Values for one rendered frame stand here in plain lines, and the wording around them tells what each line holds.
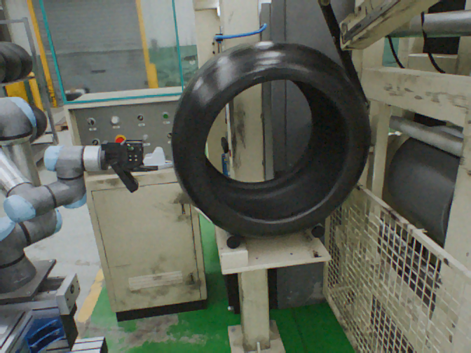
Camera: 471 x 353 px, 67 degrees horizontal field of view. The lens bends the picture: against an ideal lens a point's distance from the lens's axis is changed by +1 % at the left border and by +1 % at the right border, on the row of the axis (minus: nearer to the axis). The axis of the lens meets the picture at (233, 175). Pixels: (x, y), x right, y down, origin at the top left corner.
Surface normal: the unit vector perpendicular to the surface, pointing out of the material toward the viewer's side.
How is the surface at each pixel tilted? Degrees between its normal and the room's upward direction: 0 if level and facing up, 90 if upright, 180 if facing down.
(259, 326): 90
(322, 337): 0
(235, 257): 90
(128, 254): 90
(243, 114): 90
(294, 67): 80
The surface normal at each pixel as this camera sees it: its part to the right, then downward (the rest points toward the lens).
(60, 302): 0.08, 0.36
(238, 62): -0.21, -0.38
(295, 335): -0.06, -0.93
